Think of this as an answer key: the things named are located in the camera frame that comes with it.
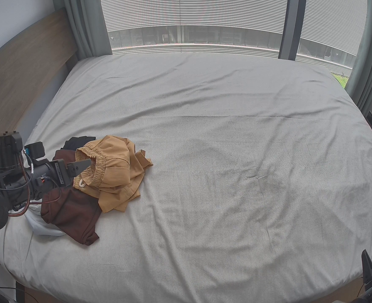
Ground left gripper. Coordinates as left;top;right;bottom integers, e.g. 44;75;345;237
29;159;92;199

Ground mustard yellow shorts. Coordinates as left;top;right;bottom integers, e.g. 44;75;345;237
73;134;153;214

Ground bed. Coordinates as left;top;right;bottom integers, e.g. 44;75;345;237
0;8;372;303

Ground black garment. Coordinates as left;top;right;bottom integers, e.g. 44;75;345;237
62;136;96;152

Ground dark brown shorts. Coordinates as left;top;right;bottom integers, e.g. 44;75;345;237
41;149;100;246

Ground white garment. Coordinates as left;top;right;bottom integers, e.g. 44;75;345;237
7;205;67;237

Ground grey-green curtain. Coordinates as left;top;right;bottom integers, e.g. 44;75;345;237
50;0;112;64
344;0;372;116

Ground window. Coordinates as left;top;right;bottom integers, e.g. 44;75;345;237
98;0;370;88

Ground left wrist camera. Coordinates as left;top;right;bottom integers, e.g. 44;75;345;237
24;141;52;170

